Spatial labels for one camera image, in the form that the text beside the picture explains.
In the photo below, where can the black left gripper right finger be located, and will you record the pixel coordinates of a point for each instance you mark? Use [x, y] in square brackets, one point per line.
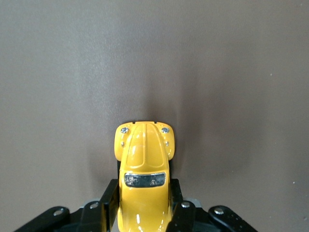
[183, 220]

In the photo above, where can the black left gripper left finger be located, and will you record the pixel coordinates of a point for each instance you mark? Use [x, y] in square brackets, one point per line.
[101, 217]

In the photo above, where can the yellow beetle toy car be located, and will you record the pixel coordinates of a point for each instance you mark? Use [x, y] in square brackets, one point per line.
[144, 157]

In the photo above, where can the black left camera mount bracket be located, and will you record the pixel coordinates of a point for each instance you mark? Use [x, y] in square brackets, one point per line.
[48, 222]

